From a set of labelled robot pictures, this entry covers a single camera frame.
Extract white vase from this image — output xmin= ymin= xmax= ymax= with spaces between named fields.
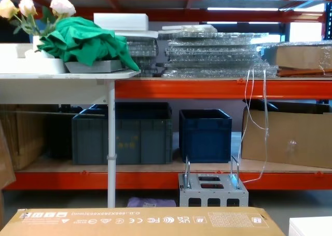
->
xmin=32 ymin=35 xmax=47 ymax=53

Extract large white pink artificial rose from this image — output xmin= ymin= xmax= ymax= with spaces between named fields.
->
xmin=49 ymin=0 xmax=76 ymax=17

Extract folded brown cardboard sheets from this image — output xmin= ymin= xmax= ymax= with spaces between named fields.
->
xmin=0 ymin=104 xmax=48 ymax=171

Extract grey plastic crate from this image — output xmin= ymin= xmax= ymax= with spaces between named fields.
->
xmin=72 ymin=112 xmax=174 ymax=165

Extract thick white foam block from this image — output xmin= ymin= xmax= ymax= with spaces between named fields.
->
xmin=93 ymin=12 xmax=149 ymax=31

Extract blue plastic crate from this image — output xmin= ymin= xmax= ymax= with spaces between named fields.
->
xmin=178 ymin=108 xmax=233 ymax=164

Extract thin white foam sheet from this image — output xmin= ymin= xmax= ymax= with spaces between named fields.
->
xmin=114 ymin=30 xmax=159 ymax=39

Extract purple cloth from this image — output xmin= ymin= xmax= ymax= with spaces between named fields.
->
xmin=127 ymin=197 xmax=177 ymax=209

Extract leaning brown cardboard piece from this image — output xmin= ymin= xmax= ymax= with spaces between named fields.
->
xmin=0 ymin=127 xmax=17 ymax=190

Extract cream artificial rose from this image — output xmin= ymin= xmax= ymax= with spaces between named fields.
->
xmin=0 ymin=0 xmax=20 ymax=20

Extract blue rack post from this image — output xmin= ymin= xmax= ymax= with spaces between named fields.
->
xmin=323 ymin=2 xmax=332 ymax=41

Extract white table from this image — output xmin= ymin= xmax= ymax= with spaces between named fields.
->
xmin=0 ymin=70 xmax=142 ymax=209

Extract brown wooden bars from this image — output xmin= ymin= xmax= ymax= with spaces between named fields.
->
xmin=276 ymin=66 xmax=332 ymax=78

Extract green cloth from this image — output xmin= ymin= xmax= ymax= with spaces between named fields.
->
xmin=37 ymin=16 xmax=141 ymax=72

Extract grey metal box with handles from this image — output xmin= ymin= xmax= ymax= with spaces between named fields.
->
xmin=177 ymin=155 xmax=250 ymax=208

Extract long printed cardboard box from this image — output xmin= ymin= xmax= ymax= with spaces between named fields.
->
xmin=0 ymin=206 xmax=290 ymax=236

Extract white plastic strap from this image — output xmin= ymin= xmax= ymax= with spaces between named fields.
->
xmin=239 ymin=69 xmax=255 ymax=169
xmin=244 ymin=69 xmax=270 ymax=184

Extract white foam board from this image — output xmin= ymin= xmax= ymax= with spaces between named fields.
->
xmin=161 ymin=25 xmax=218 ymax=32

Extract fluorescent ceiling light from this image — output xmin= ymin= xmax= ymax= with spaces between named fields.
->
xmin=206 ymin=7 xmax=279 ymax=12

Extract pale pink artificial rose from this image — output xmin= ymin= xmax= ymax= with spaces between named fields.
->
xmin=18 ymin=0 xmax=37 ymax=17

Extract white box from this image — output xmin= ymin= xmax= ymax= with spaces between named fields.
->
xmin=288 ymin=216 xmax=332 ymax=236

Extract grey shallow tray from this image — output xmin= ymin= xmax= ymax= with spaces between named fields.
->
xmin=64 ymin=60 xmax=128 ymax=74

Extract white shallow tray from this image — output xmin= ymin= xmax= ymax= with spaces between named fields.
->
xmin=0 ymin=50 xmax=67 ymax=75

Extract orange steel shelf rack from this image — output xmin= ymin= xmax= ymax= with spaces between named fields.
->
xmin=0 ymin=0 xmax=332 ymax=191

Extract dark blue nested crate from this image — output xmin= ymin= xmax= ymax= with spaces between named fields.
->
xmin=82 ymin=102 xmax=173 ymax=120

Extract bubble wrapped cardboard box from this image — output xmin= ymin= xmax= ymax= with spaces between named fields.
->
xmin=260 ymin=40 xmax=332 ymax=71

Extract large brown cardboard box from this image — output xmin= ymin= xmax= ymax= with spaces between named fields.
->
xmin=241 ymin=108 xmax=332 ymax=170

